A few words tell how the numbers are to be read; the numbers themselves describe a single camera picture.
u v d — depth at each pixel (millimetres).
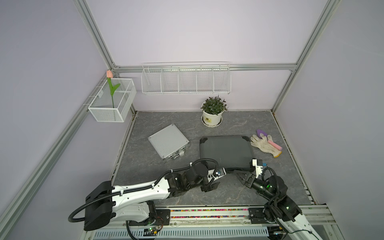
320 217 742
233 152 896
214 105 984
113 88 861
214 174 588
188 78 991
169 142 976
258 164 708
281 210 581
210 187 631
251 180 660
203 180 567
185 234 771
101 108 725
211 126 1102
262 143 995
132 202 450
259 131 1087
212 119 1052
